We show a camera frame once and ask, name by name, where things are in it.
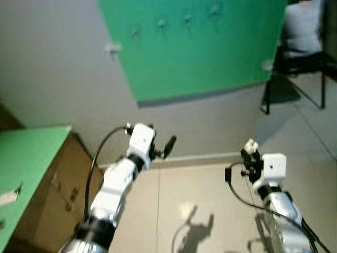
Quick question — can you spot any large green board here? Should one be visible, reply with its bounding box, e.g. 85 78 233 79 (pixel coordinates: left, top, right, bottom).
98 0 288 104

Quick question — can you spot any black metal chair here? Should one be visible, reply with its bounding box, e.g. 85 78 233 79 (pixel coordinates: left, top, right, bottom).
260 0 337 115

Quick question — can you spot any brown cardboard box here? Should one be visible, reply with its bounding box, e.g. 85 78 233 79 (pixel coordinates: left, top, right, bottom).
9 133 106 253

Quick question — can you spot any green cover sheet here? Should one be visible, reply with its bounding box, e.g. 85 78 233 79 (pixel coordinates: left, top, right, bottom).
0 125 72 251

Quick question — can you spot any grey pillow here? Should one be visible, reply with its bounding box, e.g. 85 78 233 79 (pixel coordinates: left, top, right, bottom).
283 0 324 56

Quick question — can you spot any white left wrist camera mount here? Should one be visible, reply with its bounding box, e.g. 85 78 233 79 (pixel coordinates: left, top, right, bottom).
126 123 157 168

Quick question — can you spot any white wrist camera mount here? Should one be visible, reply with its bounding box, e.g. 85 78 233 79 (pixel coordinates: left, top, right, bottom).
253 153 288 193
126 123 157 168

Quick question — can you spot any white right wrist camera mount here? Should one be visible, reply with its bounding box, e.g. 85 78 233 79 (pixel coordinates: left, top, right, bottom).
253 153 288 193

